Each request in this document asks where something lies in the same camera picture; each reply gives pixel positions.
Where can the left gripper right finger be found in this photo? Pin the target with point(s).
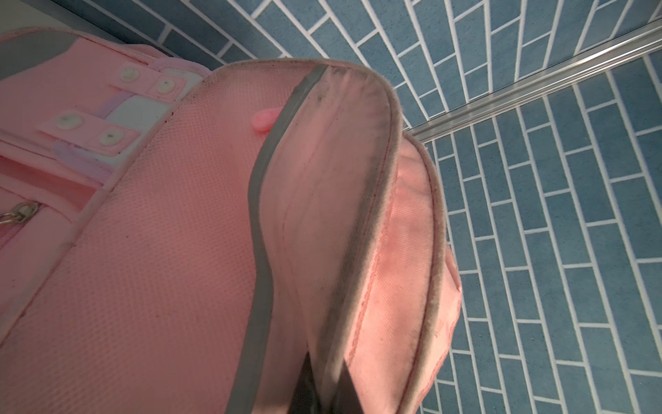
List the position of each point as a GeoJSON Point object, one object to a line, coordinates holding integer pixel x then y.
{"type": "Point", "coordinates": [346, 399]}

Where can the pink student backpack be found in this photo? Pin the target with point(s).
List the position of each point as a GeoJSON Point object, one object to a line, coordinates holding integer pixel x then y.
{"type": "Point", "coordinates": [176, 240]}

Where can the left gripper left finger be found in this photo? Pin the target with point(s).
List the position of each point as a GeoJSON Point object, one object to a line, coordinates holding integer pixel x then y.
{"type": "Point", "coordinates": [305, 399]}

